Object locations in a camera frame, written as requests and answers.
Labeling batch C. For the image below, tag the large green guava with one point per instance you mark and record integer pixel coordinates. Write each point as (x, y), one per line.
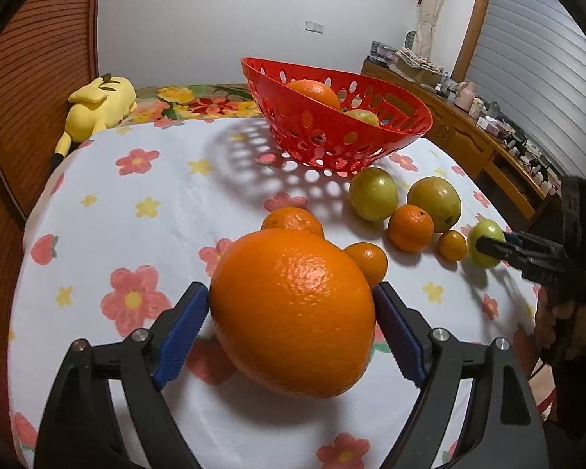
(433, 204)
(373, 194)

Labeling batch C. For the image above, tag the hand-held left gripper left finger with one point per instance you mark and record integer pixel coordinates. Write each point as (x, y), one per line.
(183, 332)

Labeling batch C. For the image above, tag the small desk fan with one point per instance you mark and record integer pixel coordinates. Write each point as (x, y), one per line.
(410, 39)

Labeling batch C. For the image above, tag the wooden cabinet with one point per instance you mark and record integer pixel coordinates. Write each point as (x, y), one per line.
(469, 141)

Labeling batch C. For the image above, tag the small tangerine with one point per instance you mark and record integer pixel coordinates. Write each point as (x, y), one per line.
(368, 264)
(452, 245)

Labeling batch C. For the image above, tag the cardboard box with patterned cloth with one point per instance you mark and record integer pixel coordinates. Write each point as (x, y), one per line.
(417, 63)

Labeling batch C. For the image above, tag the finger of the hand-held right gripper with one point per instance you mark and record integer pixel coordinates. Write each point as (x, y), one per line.
(515, 238)
(493, 246)

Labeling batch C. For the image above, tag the black tripod gadget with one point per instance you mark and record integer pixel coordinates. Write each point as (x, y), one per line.
(516, 142)
(541, 166)

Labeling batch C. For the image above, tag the white wall switch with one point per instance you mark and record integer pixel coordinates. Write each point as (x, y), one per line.
(314, 26)

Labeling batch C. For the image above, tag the wooden louvered wardrobe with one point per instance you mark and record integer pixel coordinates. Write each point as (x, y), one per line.
(34, 83)

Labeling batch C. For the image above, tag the white floral blanket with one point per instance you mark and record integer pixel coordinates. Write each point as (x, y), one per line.
(151, 234)

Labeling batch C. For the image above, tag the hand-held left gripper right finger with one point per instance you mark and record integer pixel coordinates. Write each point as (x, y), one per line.
(400, 332)

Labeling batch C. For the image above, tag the white jar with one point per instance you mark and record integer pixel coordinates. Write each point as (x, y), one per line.
(478, 107)

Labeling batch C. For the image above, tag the dark-spotted tangerine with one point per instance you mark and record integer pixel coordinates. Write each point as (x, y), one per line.
(411, 228)

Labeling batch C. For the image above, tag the yellow plush toy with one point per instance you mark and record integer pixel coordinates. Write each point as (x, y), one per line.
(95, 107)

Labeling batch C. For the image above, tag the dark box stack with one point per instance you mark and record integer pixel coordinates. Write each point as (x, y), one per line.
(383, 51)

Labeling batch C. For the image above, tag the person's right hand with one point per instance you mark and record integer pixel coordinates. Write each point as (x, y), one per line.
(549, 325)

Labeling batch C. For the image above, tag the person's right forearm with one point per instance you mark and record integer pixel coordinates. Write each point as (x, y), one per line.
(578, 400)

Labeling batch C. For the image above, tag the beige curtain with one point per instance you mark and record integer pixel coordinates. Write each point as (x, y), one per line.
(432, 10)

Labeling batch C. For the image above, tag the small green guava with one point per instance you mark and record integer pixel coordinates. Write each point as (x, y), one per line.
(486, 229)

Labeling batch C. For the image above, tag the grey window blinds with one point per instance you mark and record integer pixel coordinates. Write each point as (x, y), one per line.
(542, 49)

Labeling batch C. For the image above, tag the red perforated plastic basket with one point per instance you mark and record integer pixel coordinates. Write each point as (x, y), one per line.
(322, 137)

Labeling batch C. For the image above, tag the large orange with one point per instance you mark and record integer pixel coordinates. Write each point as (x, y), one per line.
(293, 312)

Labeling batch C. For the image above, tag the wooden window frame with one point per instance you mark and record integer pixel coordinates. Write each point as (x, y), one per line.
(473, 14)

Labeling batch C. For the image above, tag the pink kettle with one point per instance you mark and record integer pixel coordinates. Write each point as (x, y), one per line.
(464, 94)

